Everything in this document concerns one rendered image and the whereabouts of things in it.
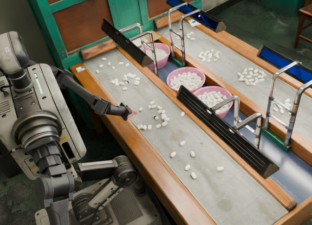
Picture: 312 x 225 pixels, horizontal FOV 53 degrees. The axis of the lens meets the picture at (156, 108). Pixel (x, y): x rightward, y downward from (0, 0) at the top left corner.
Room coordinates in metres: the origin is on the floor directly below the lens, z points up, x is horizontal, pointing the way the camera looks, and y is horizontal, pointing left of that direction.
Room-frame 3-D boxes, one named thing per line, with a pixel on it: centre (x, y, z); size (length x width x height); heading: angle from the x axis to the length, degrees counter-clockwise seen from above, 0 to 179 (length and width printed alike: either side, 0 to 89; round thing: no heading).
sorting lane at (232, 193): (1.42, 0.00, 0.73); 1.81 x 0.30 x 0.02; 25
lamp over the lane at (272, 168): (0.96, -0.28, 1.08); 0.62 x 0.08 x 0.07; 25
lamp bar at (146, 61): (1.84, 0.13, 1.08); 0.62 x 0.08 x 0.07; 25
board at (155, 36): (2.31, 0.03, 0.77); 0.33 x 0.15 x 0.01; 115
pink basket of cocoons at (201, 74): (1.72, -0.24, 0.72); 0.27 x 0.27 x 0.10
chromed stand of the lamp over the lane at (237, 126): (0.99, -0.35, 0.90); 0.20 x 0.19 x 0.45; 25
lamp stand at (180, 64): (2.04, -0.31, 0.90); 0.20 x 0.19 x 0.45; 25
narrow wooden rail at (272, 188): (1.50, -0.16, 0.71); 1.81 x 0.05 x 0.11; 25
